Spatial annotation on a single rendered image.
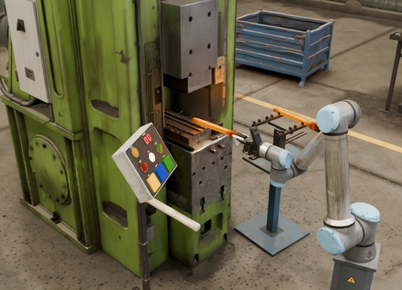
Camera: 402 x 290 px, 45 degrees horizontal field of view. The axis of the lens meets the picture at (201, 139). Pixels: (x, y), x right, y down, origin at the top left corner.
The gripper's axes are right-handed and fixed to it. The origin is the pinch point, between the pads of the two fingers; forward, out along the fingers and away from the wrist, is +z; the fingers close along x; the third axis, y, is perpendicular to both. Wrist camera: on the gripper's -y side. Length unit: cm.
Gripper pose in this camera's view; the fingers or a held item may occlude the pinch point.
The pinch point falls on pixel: (235, 134)
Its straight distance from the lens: 281.2
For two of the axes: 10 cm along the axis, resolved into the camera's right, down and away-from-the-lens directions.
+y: -0.2, 8.8, 4.7
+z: -7.3, -3.3, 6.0
